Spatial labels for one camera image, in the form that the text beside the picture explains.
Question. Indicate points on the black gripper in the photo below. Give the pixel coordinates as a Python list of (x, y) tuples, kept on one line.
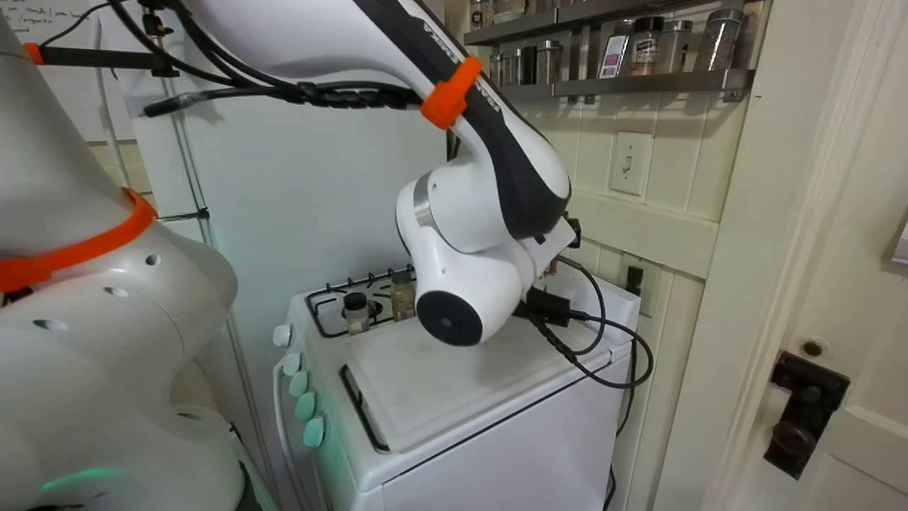
[(545, 307)]

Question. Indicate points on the metal wall spice rack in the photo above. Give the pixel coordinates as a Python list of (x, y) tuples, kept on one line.
[(583, 48)]

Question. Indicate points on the wall power outlet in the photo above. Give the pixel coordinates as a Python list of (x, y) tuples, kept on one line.
[(631, 162)]

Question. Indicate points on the black stove burner grate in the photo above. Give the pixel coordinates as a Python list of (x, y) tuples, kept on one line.
[(326, 301)]

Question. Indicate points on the black door latch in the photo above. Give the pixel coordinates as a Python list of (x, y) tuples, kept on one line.
[(816, 392)]

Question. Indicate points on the white gas stove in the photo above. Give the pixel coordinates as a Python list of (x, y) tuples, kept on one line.
[(399, 422)]

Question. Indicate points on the small dark spice bottle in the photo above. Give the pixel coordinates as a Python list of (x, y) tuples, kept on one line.
[(355, 310)]

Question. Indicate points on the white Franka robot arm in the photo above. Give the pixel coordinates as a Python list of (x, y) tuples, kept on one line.
[(103, 304)]

